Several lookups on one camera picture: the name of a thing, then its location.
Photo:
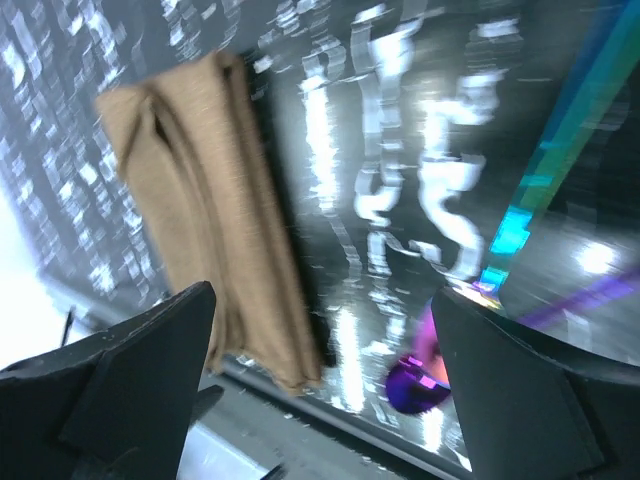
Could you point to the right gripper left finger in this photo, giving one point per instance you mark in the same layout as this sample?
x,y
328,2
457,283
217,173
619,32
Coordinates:
x,y
114,405

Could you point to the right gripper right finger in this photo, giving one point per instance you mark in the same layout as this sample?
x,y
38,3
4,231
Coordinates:
x,y
531,406

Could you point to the brown cloth napkin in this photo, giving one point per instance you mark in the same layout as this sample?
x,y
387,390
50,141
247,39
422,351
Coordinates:
x,y
187,147

